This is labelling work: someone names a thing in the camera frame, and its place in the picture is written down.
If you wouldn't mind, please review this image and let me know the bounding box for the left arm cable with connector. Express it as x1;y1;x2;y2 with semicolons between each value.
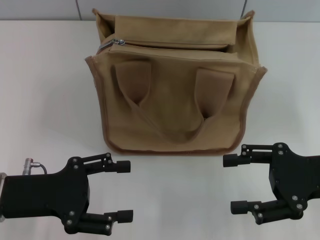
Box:
21;157;48;176

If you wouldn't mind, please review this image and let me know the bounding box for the khaki canvas food bag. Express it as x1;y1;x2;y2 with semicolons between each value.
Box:
84;8;268;156

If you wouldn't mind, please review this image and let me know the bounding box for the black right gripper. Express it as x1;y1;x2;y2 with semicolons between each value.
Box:
223;141;320;225

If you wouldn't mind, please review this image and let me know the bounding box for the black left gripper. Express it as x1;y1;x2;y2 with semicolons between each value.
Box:
0;156;91;235

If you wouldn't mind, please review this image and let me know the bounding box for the silver metal zipper pull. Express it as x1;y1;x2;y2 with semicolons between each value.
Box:
96;37;126;53

